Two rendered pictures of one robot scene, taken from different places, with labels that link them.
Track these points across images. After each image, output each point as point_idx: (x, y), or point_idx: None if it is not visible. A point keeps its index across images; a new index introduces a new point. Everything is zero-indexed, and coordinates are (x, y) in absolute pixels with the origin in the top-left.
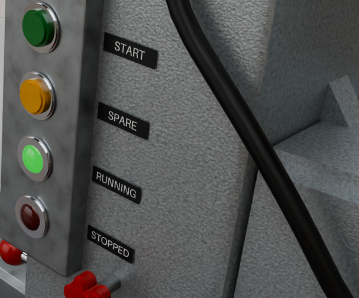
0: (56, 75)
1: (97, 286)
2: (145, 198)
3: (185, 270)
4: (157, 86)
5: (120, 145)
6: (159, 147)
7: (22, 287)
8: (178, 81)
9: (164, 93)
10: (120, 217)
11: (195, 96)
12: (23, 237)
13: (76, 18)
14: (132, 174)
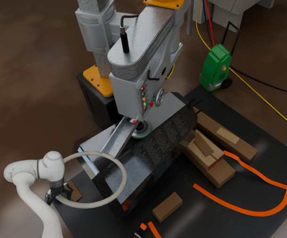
0: (144, 95)
1: (151, 102)
2: (148, 94)
3: (151, 93)
4: (147, 86)
5: (146, 93)
6: (148, 89)
7: (133, 126)
8: (148, 83)
9: (147, 85)
10: (147, 98)
11: (149, 82)
12: (144, 111)
13: (145, 89)
14: (147, 94)
